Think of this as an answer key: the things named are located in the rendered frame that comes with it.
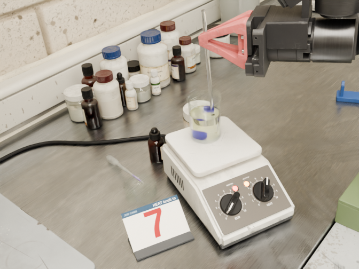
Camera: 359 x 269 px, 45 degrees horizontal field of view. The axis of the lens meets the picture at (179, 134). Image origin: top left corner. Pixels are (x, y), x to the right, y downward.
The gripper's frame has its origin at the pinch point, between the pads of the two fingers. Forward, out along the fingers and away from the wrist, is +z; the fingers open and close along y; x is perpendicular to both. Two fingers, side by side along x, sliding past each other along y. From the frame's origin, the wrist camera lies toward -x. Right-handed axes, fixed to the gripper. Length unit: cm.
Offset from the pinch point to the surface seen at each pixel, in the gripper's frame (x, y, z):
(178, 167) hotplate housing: 18.7, 6.3, 4.3
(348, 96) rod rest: 25.6, -32.2, -20.1
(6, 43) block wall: 5.5, -11.1, 46.3
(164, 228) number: 23.8, 14.6, 4.4
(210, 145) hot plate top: 16.7, 2.4, 0.0
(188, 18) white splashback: 17, -59, 24
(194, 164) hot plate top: 16.6, 7.5, 1.1
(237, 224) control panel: 22.5, 12.6, -6.4
